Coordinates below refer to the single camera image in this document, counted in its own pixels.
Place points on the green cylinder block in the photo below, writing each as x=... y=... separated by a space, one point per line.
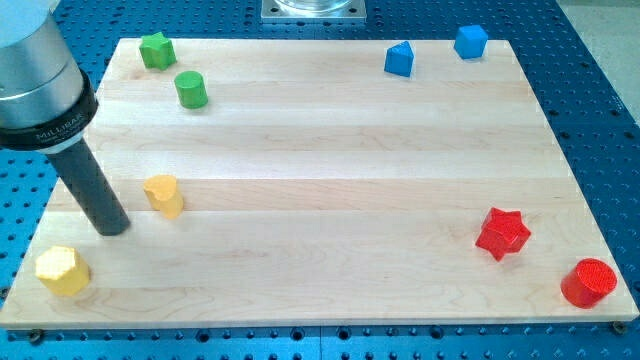
x=191 y=89

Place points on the black Millibar tool flange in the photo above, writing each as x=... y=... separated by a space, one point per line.
x=57 y=130

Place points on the red star block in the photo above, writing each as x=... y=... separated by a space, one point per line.
x=502 y=232

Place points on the blue cube block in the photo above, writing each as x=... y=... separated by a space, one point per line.
x=470 y=42

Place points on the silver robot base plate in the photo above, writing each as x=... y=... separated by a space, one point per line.
x=281 y=11

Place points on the red cylinder block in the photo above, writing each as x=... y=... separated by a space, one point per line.
x=590 y=281

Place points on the blue triangle block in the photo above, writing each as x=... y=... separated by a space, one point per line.
x=399 y=59

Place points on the yellow hexagon block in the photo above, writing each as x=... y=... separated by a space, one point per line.
x=62 y=270

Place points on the left board clamp screw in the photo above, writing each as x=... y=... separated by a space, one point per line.
x=35 y=336

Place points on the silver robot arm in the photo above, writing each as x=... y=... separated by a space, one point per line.
x=46 y=103

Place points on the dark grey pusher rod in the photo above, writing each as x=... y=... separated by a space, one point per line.
x=85 y=180

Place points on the light wooden board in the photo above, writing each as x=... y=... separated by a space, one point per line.
x=320 y=190

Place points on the green star block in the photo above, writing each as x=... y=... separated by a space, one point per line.
x=157 y=51

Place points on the right board clamp screw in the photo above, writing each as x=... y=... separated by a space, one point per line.
x=620 y=328

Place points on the board clamp screw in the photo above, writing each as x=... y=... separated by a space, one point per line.
x=35 y=336
x=620 y=328

